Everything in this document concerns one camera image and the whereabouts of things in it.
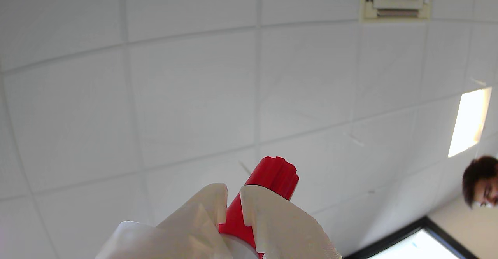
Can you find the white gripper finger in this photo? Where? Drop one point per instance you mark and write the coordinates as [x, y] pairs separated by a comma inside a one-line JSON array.
[[284, 231], [183, 231]]

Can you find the red whiteboard marker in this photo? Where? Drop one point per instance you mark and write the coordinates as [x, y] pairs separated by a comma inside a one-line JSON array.
[[272, 175]]

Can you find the dark-haired person's head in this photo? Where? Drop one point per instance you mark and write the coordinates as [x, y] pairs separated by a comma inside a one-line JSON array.
[[480, 179]]

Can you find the black-framed window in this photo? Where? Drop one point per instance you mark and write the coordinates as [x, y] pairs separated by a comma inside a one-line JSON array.
[[416, 245]]

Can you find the ceiling light panel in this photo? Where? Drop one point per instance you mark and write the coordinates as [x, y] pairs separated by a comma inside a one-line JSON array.
[[469, 121]]

